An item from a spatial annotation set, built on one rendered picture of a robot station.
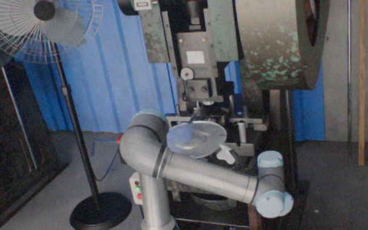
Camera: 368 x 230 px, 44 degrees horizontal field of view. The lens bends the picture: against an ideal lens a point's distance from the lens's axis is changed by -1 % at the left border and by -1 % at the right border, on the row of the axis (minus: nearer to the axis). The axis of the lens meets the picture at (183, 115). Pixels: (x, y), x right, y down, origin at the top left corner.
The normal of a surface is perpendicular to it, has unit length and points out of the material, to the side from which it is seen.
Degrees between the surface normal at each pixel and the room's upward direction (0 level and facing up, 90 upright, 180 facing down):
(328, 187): 0
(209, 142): 2
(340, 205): 0
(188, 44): 90
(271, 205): 90
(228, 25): 90
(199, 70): 90
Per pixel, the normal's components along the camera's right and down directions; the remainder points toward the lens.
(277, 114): -0.39, 0.17
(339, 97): -0.36, 0.44
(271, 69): -0.21, 0.87
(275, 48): -0.29, 0.72
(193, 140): -0.17, -0.88
